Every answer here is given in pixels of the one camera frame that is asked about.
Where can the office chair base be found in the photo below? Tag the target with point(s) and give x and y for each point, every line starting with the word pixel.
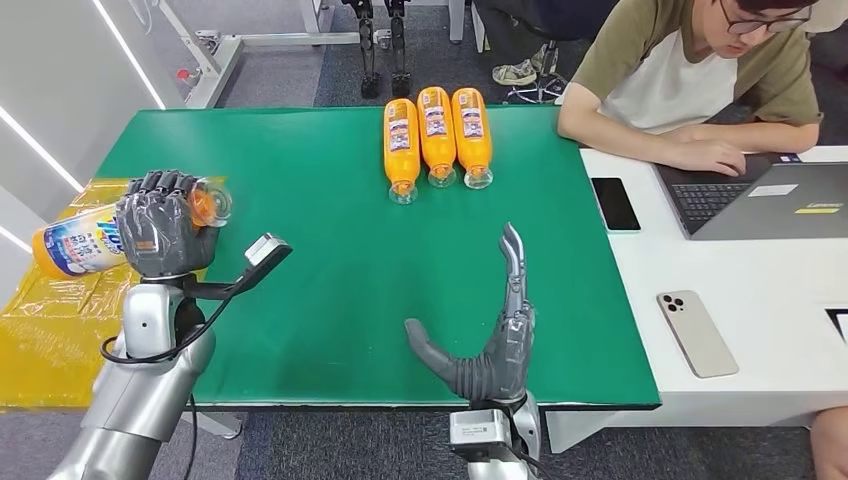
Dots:
pixel 544 86

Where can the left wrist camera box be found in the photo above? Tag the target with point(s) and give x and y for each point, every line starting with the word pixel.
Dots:
pixel 265 252

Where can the black and white card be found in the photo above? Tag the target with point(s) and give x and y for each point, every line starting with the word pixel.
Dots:
pixel 840 323

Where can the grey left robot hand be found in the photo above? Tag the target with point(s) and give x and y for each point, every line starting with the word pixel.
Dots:
pixel 162 228

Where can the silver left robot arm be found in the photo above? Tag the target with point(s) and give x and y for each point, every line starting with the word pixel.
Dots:
pixel 142 391

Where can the green table mat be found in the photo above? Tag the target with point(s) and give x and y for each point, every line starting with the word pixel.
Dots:
pixel 344 252

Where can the black smartphone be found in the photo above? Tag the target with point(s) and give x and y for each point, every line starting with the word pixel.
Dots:
pixel 615 204

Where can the black robot leg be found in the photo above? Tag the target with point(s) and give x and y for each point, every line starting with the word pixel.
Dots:
pixel 398 46
pixel 368 46

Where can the black glasses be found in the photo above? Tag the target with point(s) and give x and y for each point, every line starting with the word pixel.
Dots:
pixel 762 23

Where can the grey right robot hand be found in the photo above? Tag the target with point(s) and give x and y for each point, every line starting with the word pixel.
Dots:
pixel 497 364

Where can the orange bottle with label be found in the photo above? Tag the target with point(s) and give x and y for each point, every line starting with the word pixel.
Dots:
pixel 471 126
pixel 76 245
pixel 436 129
pixel 401 139

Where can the white metal stand frame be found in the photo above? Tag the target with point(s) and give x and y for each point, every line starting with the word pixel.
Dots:
pixel 215 63

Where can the yellow taped cardboard box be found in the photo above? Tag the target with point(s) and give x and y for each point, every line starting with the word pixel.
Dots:
pixel 46 331

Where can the person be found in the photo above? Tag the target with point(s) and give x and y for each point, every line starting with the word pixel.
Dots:
pixel 530 23

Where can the white desk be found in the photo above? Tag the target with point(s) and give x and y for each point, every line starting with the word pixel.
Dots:
pixel 729 278

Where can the beige smartphone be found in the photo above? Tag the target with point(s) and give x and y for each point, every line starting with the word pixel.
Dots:
pixel 696 334

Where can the grey laptop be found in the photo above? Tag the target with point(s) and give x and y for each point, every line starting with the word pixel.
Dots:
pixel 762 205

